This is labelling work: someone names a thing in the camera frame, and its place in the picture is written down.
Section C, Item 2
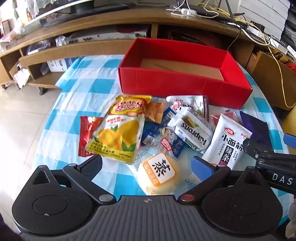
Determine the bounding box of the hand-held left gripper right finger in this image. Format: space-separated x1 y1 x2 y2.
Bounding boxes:
178 156 266 205

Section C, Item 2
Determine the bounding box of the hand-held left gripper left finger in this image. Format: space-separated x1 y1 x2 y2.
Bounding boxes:
30 154 116 205

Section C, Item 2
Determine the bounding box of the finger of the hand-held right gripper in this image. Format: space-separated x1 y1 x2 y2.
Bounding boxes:
283 133 296 148
242 138 296 171

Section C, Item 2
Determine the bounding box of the purple snack packet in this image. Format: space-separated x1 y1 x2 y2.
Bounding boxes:
239 111 273 149

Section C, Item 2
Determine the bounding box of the white spicy strip packet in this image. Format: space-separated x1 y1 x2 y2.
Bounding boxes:
202 113 253 168

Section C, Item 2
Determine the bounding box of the red gummy candy packet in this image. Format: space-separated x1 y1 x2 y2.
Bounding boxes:
78 116 104 158

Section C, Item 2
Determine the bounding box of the yellow peach snack packet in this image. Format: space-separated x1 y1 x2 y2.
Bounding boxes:
86 95 153 164

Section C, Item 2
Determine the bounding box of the white wafer packet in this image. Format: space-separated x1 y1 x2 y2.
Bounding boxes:
172 107 214 153

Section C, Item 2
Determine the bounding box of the red clear pastry packet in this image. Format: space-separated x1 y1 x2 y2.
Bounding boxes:
209 111 242 127

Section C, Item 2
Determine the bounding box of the clear steamed cake packet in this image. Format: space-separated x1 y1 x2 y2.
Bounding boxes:
128 148 201 196

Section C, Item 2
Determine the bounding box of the blue snack packet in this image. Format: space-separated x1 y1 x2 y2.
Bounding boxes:
140 107 188 159

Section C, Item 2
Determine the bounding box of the white packet with red print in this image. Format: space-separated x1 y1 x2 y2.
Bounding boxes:
166 95 210 122

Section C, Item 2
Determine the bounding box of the tan snack packet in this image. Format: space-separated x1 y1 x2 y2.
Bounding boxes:
145 102 166 124

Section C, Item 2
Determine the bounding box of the red cardboard box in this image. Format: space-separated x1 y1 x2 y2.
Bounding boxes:
117 38 253 110

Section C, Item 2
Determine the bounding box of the brown cardboard box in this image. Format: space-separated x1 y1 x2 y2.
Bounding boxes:
246 51 296 110

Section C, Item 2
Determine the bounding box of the blue white checked tablecloth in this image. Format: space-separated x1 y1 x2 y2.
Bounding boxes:
35 54 289 209

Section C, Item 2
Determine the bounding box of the long white power strip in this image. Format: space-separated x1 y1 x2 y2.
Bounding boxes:
245 23 296 56

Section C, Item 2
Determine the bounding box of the white printed carton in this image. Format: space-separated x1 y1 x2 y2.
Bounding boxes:
47 57 78 73

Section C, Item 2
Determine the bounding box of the white bag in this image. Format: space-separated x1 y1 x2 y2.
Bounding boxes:
13 63 31 89

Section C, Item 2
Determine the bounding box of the silver AV player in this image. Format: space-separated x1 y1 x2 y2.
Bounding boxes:
69 31 148 46

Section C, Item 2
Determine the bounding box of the clear plastic bag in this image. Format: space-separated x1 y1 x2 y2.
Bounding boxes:
26 40 51 55

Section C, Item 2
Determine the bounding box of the black router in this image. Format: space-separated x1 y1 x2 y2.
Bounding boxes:
198 0 234 18

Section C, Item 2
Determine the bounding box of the wooden TV stand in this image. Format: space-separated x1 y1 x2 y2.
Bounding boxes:
0 8 262 93

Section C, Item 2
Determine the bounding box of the red framed picture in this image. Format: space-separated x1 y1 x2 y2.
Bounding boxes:
1 20 11 36

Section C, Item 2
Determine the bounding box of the white lace cloth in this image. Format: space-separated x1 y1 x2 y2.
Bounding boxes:
28 0 70 17

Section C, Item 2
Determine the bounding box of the yellow cable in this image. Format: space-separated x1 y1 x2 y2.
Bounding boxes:
201 0 296 109

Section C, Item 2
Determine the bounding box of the black cable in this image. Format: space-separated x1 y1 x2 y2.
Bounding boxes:
225 23 243 52

